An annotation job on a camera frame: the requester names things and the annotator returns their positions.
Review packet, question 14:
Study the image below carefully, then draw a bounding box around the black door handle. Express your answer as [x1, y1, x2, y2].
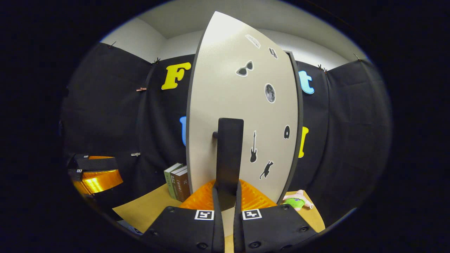
[212, 118, 244, 211]

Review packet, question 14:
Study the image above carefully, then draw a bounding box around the brown book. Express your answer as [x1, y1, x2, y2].
[175, 169, 191, 203]
[171, 166, 188, 201]

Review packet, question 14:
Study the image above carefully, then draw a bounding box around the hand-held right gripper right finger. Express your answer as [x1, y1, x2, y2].
[233, 179, 319, 253]

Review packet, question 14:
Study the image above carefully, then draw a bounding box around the pink and green plush toy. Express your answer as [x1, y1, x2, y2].
[283, 190, 314, 212]

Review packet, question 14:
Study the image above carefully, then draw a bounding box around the beige cabinet door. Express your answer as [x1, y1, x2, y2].
[186, 11, 301, 205]

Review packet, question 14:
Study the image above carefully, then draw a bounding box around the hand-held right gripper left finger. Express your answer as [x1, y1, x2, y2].
[141, 179, 226, 253]

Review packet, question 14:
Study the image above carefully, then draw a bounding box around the green book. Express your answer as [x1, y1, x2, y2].
[164, 163, 183, 200]

